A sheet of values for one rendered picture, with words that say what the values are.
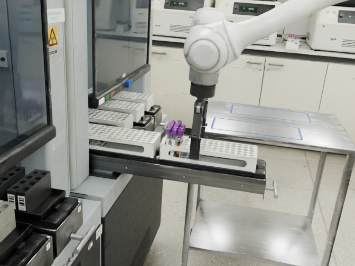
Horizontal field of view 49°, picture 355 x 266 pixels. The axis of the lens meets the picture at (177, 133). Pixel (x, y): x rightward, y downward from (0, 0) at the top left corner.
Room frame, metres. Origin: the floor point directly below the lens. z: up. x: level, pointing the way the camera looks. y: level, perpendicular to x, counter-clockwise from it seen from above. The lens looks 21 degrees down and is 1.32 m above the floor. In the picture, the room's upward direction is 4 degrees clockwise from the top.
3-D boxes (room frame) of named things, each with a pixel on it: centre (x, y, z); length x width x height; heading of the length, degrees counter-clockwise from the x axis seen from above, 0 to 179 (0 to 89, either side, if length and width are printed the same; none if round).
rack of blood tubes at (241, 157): (1.12, -0.10, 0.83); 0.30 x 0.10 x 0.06; 80
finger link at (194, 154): (1.08, -0.06, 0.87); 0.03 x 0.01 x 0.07; 80
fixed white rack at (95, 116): (1.35, 0.32, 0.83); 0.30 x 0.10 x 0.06; 80
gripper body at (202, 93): (1.13, -0.07, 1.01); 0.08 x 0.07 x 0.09; 170
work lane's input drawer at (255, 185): (1.15, 0.03, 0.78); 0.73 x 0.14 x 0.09; 80
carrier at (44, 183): (0.79, 0.32, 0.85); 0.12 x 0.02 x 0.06; 170
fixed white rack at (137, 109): (1.50, 0.30, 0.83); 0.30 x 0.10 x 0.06; 80
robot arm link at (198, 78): (1.13, -0.07, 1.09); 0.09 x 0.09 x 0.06
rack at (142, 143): (1.18, 0.21, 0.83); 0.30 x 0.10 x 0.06; 80
